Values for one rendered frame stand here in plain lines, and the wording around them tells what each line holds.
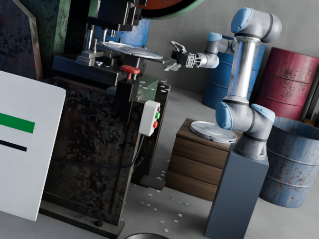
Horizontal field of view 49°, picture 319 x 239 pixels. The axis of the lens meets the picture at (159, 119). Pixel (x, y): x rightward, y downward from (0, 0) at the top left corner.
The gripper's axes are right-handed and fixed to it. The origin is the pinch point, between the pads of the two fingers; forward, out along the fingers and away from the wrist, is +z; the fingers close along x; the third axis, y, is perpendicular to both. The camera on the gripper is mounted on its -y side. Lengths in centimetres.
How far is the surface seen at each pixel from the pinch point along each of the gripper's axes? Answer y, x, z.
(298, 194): 53, 67, -89
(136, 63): 6.1, 4.1, 21.6
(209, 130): 8, 41, -41
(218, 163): 25, 53, -36
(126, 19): -1.1, -13.8, 26.8
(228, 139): 20, 41, -46
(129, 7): -0.7, -19.0, 27.0
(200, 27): -211, -6, -235
